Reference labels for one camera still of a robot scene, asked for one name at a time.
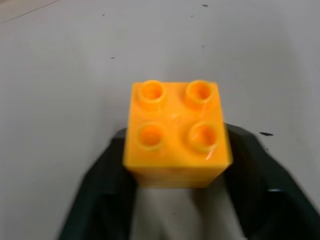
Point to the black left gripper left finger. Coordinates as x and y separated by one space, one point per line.
105 200

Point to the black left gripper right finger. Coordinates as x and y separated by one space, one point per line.
265 200

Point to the orange studded building block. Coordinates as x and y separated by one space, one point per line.
175 140

